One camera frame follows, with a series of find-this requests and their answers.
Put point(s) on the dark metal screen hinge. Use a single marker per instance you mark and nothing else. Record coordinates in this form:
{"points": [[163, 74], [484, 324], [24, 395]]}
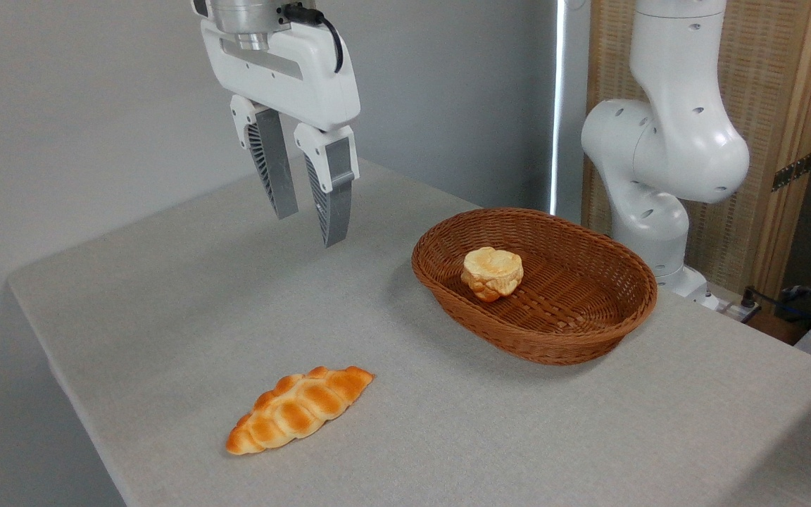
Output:
{"points": [[793, 171]]}

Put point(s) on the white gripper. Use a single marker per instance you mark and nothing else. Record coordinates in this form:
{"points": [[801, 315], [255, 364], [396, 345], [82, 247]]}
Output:
{"points": [[300, 81]]}

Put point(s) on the grey tablecloth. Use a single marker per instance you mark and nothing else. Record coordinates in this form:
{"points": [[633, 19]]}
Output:
{"points": [[448, 436]]}

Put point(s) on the black power plug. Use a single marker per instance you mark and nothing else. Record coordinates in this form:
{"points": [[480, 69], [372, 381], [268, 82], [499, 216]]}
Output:
{"points": [[748, 299]]}

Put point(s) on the brown wicker oval basket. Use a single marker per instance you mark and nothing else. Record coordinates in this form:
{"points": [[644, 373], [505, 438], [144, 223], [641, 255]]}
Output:
{"points": [[560, 331]]}

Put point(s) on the wooden rattan folding screen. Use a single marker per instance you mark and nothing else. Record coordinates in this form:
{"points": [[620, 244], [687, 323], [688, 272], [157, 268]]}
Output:
{"points": [[771, 84]]}

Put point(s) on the small round bread roll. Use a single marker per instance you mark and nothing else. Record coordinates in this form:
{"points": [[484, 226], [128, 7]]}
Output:
{"points": [[491, 271]]}

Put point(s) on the long braided bread loaf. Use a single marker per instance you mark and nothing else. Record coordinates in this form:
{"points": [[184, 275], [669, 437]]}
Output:
{"points": [[296, 412]]}

